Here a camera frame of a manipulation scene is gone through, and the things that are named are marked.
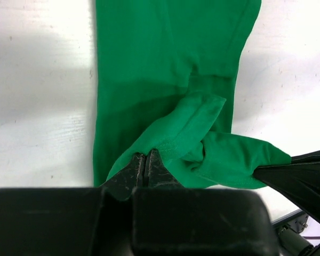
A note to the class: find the green t shirt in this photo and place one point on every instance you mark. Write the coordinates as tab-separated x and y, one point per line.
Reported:
166	80

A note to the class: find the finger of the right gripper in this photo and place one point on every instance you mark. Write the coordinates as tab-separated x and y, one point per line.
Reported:
299	182
306	158

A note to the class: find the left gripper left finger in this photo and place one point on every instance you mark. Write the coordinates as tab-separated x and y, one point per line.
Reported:
71	221

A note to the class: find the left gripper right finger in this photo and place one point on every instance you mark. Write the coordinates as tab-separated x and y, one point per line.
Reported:
182	221

